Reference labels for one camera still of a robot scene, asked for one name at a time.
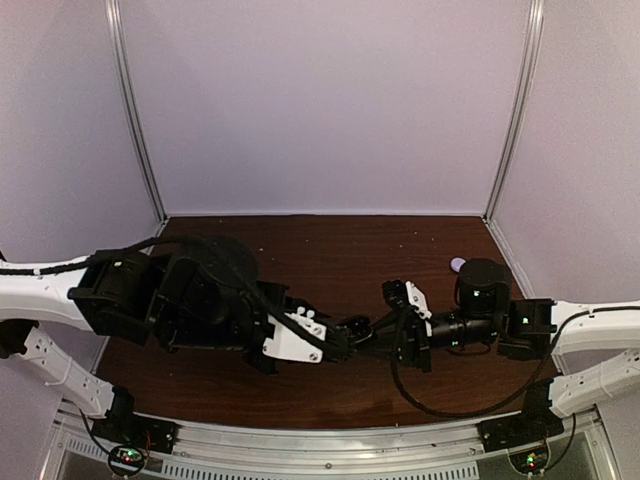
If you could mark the left small circuit board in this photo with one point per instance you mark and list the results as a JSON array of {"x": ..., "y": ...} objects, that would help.
[{"x": 126, "y": 460}]

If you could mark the front aluminium rail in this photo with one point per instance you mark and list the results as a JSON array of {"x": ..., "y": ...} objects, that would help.
[{"x": 445, "y": 451}]

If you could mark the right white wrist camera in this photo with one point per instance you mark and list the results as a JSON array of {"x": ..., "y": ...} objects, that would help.
[{"x": 400, "y": 295}]

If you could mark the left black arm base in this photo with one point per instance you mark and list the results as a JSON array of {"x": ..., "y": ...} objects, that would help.
[{"x": 123, "y": 426}]

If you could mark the black glossy charging case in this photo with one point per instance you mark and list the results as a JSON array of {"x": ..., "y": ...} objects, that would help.
[{"x": 360, "y": 329}]

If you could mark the right small circuit board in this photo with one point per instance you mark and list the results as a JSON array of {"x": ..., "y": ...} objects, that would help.
[{"x": 529, "y": 461}]

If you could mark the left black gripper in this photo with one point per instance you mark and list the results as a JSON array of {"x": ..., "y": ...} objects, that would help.
[{"x": 277, "y": 291}]

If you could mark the left aluminium frame post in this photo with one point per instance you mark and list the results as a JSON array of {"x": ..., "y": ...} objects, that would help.
[{"x": 132, "y": 114}]

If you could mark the lavender charging case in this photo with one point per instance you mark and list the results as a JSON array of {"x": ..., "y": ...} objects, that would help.
[{"x": 456, "y": 264}]

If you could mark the right aluminium frame post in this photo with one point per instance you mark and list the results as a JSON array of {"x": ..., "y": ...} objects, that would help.
[{"x": 529, "y": 60}]

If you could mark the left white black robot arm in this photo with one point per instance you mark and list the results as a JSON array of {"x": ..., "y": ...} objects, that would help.
[{"x": 204, "y": 293}]

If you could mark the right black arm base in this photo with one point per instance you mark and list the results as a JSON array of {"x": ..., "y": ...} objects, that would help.
[{"x": 534, "y": 423}]

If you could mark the small circuit board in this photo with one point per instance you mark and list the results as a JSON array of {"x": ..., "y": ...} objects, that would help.
[
  {"x": 529, "y": 461},
  {"x": 126, "y": 460}
]

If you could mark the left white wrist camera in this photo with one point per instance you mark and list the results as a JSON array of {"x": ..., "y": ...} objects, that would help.
[{"x": 305, "y": 339}]

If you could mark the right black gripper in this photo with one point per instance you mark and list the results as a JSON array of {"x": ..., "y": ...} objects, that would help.
[{"x": 413, "y": 339}]

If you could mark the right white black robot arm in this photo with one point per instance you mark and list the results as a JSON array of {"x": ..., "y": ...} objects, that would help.
[{"x": 586, "y": 353}]

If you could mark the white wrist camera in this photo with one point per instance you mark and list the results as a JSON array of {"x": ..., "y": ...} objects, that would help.
[
  {"x": 305, "y": 339},
  {"x": 400, "y": 295}
]

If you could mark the aluminium frame post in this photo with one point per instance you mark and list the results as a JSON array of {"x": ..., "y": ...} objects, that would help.
[
  {"x": 132, "y": 114},
  {"x": 529, "y": 60}
]

